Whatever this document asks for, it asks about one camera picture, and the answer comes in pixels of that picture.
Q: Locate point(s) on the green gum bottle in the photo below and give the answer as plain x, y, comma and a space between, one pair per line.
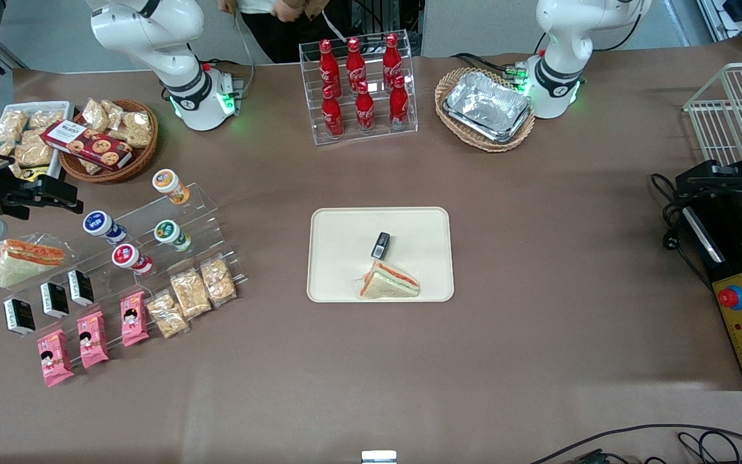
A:
171, 234

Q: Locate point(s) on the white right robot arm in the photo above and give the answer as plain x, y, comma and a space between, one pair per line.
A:
145, 32

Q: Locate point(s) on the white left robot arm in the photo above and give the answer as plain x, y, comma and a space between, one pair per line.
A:
561, 71

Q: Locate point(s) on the blue gum bottle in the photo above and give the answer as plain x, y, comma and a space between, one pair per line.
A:
103, 226

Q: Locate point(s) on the red gum bottle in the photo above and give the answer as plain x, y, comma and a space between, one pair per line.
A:
130, 258

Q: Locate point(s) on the orange gum bottle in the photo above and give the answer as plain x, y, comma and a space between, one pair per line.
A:
170, 185

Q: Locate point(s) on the silver foil tray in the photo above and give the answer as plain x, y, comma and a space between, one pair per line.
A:
487, 106

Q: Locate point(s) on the beige plastic tray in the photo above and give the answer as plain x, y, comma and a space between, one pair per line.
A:
345, 251

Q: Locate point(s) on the yellow snack packet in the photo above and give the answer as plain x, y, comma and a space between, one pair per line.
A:
35, 172

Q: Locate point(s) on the clear crispy snack pack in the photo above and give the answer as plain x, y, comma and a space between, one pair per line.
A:
2, 148
218, 280
46, 118
134, 129
33, 149
10, 125
167, 314
190, 294
113, 113
95, 115

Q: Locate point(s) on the red cookie box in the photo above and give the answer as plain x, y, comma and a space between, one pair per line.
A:
87, 145

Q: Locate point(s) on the wrapped triangle sandwich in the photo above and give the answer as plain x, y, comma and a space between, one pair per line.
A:
23, 261
389, 283

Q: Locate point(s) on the white plastic bin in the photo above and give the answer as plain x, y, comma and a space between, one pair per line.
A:
58, 109

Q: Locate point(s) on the brown wicker basket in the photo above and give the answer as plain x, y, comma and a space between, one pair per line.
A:
142, 158

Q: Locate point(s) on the small black box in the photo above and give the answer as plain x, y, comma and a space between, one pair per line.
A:
80, 287
55, 299
380, 245
19, 316

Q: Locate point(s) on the pink snack pack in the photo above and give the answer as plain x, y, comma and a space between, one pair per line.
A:
55, 357
93, 339
134, 319

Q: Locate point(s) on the clear acrylic stepped shelf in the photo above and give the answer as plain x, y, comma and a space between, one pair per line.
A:
207, 200

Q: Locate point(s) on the dark metal bar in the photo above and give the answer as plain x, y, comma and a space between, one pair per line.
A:
15, 59

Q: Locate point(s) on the light wicker basket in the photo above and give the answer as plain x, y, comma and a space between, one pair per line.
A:
458, 138

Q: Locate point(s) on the person in dark clothing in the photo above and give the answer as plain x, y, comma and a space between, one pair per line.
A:
281, 35

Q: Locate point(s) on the red cola bottle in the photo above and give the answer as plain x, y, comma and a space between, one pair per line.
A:
328, 64
391, 58
355, 61
364, 111
399, 106
332, 116

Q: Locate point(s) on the clear acrylic bottle rack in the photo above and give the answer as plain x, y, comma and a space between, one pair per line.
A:
409, 96

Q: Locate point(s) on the aluminium frame rack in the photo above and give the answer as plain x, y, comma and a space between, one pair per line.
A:
738, 22

